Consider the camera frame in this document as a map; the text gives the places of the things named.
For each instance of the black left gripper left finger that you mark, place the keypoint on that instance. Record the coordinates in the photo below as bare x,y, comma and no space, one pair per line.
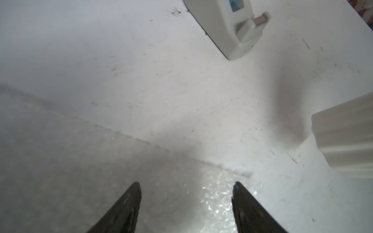
123,215

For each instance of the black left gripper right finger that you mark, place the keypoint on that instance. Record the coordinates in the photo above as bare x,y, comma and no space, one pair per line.
250,216

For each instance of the clear bubble wrap sheet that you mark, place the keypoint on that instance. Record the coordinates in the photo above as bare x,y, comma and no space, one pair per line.
60,174

